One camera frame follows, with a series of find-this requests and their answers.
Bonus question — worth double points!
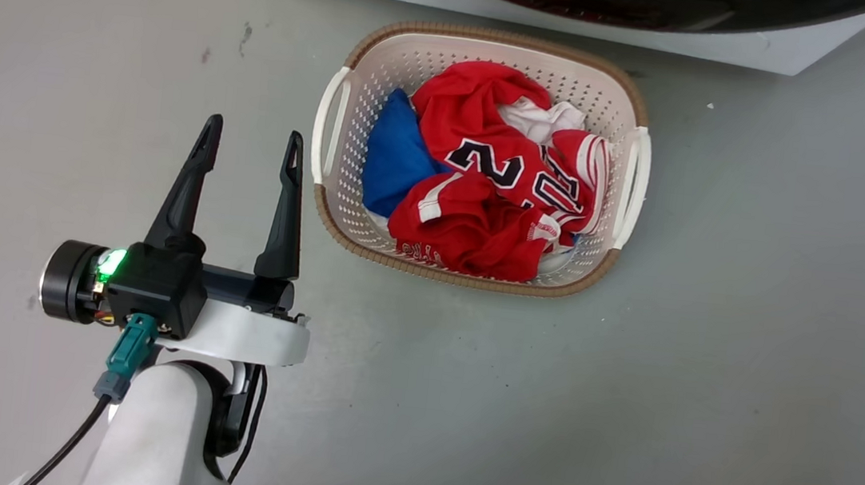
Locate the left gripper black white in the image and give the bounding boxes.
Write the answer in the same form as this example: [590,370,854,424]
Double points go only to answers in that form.
[33,97,333,370]

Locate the white washing machine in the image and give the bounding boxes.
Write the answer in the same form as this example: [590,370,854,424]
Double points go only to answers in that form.
[226,0,865,85]

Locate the blue garment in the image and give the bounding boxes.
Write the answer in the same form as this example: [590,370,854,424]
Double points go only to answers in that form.
[358,85,457,225]

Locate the beige perforated laundry basket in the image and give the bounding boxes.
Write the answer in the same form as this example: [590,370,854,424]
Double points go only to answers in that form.
[297,10,664,308]

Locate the red numbered jersey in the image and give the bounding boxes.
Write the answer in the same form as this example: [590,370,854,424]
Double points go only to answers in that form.
[382,53,622,292]

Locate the white garment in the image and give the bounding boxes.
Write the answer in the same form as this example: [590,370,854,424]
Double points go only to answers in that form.
[494,93,589,150]

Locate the teal cable connector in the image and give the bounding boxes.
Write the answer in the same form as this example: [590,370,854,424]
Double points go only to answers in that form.
[92,310,161,407]

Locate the thin black cable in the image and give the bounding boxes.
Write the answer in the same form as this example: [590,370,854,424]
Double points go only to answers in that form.
[19,388,113,485]

